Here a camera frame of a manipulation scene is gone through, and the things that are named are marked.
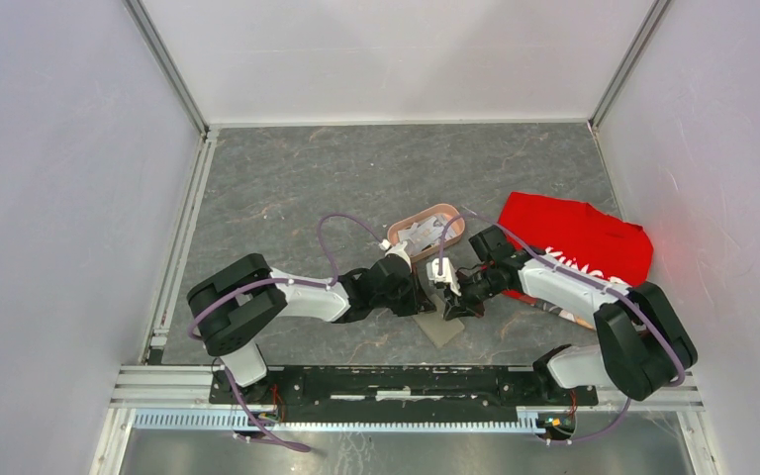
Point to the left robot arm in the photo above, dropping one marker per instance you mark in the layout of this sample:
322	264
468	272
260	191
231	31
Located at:
233	306

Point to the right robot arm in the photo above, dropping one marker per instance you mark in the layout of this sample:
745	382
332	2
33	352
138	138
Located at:
641	346

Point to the pink oval tray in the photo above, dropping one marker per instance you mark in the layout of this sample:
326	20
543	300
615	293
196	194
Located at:
446	209

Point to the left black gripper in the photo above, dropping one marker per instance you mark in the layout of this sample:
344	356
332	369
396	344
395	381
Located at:
412	307

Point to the grey card holder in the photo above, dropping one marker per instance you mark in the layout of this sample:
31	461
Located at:
439	331

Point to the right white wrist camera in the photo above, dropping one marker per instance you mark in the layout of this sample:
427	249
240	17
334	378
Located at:
442	276

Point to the grey credit card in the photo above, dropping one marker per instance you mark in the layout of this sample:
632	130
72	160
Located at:
426	233

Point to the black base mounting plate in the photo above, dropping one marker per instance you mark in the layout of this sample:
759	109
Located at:
410	394

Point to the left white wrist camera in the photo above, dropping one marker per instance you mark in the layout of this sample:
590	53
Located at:
396	250

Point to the aluminium frame rail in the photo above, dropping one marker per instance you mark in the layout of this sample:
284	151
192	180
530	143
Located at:
201	397

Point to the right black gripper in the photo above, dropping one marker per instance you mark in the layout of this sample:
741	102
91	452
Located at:
461	307

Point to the red printed t-shirt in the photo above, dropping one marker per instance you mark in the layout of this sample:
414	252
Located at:
580	236

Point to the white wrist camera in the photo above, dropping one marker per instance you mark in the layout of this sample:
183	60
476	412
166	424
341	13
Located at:
396	250
442	276

